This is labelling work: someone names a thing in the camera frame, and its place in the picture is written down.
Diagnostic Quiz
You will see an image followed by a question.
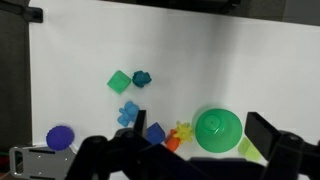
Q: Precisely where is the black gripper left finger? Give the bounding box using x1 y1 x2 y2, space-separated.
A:
64 109 188 180

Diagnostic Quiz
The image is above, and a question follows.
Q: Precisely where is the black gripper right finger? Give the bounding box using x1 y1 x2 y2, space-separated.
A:
244 111 320 180

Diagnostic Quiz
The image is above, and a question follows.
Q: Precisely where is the orange toy figure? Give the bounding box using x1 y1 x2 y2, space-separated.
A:
164 128 182 153

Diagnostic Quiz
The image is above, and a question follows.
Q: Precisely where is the light blue elephant toy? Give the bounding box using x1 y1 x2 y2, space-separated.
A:
117 100 140 128

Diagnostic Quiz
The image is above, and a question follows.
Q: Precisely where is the green translucent bowl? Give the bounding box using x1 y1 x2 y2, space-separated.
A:
192 105 244 154

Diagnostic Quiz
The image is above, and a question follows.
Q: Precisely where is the yellow spiky toy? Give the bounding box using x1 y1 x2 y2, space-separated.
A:
173 121 195 145

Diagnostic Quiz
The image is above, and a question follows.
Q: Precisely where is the blue cube block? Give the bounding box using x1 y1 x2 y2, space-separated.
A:
145 122 166 145

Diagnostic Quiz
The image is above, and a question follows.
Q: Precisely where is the lime green cube block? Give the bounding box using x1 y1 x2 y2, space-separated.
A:
237 136 262 163

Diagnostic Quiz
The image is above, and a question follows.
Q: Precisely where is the teal cube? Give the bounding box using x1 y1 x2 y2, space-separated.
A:
131 70 153 89

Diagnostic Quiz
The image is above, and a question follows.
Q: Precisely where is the purple ribbed ball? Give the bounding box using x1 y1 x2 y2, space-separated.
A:
45 125 76 152

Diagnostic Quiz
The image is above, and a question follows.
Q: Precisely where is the black equipment base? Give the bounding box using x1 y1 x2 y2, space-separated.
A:
136 0 242 15

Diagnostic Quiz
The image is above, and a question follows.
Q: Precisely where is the black table clamp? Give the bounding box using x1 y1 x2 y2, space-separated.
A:
0 2 44 24

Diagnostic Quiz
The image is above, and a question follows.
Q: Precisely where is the grey metal bracket plate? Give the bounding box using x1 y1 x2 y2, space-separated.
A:
8 145 78 180

